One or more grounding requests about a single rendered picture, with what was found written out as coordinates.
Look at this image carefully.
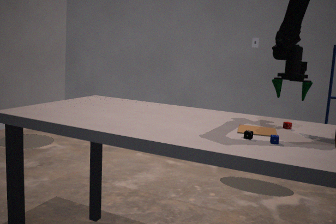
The tan flat mat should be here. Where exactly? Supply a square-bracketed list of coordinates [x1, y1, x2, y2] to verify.
[237, 125, 277, 137]

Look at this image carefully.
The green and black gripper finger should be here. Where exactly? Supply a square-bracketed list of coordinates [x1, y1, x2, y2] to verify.
[302, 82, 313, 101]
[272, 79, 283, 98]

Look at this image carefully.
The blue die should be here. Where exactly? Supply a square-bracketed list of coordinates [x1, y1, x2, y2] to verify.
[270, 135, 279, 144]

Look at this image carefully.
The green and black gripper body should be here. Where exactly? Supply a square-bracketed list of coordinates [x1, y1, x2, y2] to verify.
[274, 60, 311, 83]

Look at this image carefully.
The red die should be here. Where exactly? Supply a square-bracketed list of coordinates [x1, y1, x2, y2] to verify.
[283, 122, 292, 129]

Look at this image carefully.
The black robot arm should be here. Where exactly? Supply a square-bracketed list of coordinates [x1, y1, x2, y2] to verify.
[272, 0, 310, 63]

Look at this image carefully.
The black die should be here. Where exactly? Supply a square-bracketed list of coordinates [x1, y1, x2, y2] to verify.
[244, 130, 253, 140]

